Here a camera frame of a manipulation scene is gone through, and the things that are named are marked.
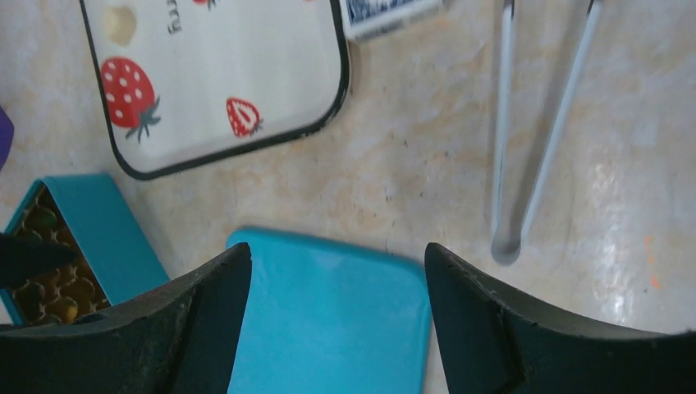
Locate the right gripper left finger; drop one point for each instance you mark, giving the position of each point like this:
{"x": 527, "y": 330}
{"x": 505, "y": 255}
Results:
{"x": 180, "y": 337}

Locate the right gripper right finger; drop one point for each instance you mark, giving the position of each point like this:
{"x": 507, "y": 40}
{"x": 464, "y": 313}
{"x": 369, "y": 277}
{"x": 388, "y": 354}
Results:
{"x": 495, "y": 338}

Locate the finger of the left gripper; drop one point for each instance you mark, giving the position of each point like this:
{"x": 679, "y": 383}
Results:
{"x": 22, "y": 259}

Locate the teal box lid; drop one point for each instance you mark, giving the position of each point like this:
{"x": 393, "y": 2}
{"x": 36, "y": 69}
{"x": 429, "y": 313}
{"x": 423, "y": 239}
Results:
{"x": 325, "y": 316}

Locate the teal chocolate box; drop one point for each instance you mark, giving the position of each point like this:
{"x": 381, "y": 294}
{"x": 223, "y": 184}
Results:
{"x": 114, "y": 261}

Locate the strawberry pattern white tray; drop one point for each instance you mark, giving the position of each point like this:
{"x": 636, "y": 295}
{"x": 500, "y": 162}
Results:
{"x": 187, "y": 83}

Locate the blue playing card deck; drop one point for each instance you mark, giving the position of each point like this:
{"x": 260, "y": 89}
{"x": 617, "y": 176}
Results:
{"x": 364, "y": 20}

